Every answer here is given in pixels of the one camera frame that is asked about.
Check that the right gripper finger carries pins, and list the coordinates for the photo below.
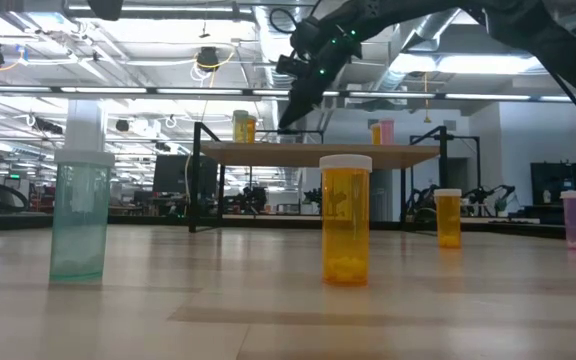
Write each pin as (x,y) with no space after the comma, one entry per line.
(308,95)

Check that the teal pill bottle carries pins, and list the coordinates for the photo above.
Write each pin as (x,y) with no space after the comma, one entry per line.
(239,131)
(80,225)

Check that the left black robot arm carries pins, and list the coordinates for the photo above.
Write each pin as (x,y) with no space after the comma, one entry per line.
(105,9)

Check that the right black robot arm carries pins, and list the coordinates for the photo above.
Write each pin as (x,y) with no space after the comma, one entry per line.
(543,35)

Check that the black background robot arm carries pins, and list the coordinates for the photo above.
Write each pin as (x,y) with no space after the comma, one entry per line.
(488,192)
(253,195)

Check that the wooden shelf with black legs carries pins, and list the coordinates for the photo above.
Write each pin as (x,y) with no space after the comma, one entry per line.
(308,156)

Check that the long ceiling light bar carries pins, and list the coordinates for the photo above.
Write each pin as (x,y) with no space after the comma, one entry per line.
(193,91)

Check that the small orange pill bottle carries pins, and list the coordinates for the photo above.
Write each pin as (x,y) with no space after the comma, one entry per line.
(345,225)
(448,220)

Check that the bright ceiling light panel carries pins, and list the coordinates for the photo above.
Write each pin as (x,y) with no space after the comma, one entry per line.
(468,64)

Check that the black computer monitor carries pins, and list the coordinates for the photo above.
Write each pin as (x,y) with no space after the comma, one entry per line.
(170,172)

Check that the black cabinet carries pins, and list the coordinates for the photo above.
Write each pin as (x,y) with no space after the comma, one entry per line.
(548,180)

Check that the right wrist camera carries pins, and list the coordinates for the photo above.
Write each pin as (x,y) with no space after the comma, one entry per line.
(288,65)

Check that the silver ventilation duct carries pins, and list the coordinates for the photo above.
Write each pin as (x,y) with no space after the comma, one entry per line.
(268,50)

